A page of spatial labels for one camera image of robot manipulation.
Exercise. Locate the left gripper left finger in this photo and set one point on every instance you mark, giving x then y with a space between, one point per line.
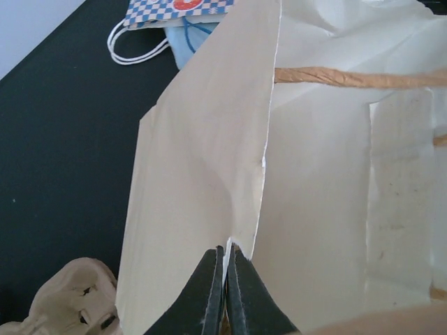
199 308

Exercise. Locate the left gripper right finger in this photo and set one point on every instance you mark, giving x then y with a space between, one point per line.
250 307

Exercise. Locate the kraft paper bag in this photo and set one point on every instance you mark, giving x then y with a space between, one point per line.
302 132

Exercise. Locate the light blue paper bag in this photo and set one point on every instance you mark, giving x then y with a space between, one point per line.
185 40

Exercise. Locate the blue checkered paper bag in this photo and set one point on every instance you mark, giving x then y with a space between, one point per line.
159 15

